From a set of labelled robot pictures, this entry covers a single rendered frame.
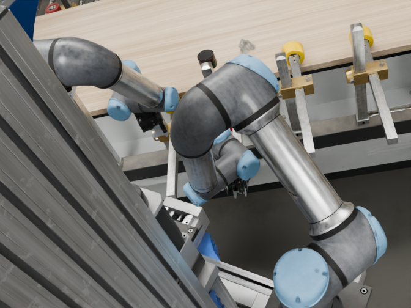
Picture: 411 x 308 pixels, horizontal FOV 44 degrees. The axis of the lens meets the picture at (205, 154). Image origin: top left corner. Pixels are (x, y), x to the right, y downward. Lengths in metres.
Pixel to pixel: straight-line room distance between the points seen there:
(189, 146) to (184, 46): 1.21
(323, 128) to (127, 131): 0.87
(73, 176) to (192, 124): 0.46
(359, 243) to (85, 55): 0.73
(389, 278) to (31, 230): 2.03
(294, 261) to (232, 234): 1.56
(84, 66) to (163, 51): 1.09
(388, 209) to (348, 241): 1.51
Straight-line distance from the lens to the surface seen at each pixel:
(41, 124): 0.56
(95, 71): 1.21
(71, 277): 0.66
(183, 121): 1.03
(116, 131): 2.32
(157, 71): 2.17
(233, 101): 1.03
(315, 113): 2.18
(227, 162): 1.40
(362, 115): 1.98
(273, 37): 2.13
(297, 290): 1.07
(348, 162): 2.57
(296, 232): 2.58
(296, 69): 1.88
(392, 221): 2.58
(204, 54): 1.78
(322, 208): 1.10
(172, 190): 1.79
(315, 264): 1.08
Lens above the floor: 2.25
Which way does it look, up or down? 49 degrees down
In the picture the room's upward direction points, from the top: 25 degrees counter-clockwise
